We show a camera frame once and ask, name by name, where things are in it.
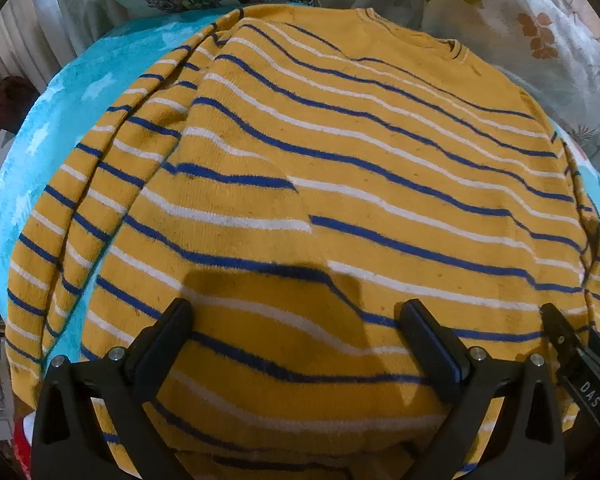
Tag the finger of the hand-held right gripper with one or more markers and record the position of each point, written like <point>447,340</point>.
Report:
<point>577,365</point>

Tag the dark red cloth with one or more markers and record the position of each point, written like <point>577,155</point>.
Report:
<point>10,102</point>

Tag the white leaf print pillow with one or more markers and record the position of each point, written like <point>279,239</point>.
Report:
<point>530,20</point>

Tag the yellow striped sweater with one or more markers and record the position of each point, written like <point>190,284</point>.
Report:
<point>330,160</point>

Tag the beige curtain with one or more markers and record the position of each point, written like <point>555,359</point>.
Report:
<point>35,25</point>

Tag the teal star printed blanket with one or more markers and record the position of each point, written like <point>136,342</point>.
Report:
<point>55,125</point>

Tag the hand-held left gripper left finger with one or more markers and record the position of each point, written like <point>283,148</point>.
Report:
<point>162,345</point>

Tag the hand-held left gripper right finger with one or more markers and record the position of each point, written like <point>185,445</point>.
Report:
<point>432,345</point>

